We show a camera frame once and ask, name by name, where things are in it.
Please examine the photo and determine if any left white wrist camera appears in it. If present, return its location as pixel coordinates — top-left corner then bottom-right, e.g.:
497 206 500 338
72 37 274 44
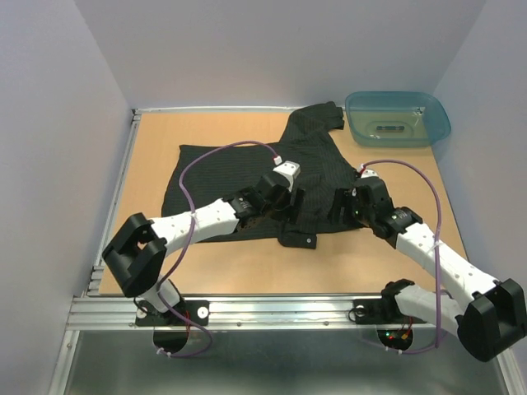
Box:
273 160 301 192

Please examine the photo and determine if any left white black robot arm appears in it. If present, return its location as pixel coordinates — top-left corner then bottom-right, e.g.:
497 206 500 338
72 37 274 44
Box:
102 171 305 324

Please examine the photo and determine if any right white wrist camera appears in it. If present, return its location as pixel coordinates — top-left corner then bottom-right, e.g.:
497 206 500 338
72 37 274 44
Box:
357 164 378 179

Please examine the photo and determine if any aluminium left side rail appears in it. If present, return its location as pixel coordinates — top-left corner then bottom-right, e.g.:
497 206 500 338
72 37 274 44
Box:
82 109 142 297

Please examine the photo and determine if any aluminium front mounting rail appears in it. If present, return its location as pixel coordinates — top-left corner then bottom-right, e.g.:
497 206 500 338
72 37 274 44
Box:
68 292 508 330

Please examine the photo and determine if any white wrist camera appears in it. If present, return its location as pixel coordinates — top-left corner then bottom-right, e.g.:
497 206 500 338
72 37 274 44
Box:
357 164 378 179
273 160 301 192

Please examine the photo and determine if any black striped long sleeve shirt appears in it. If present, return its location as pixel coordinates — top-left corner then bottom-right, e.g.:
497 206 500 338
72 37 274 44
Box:
161 100 363 250

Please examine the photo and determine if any teal translucent plastic bin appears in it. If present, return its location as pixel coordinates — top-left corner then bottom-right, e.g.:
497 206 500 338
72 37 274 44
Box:
344 91 451 148

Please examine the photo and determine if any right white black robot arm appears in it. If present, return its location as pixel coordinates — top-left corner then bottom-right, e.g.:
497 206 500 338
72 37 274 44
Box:
329 176 526 362

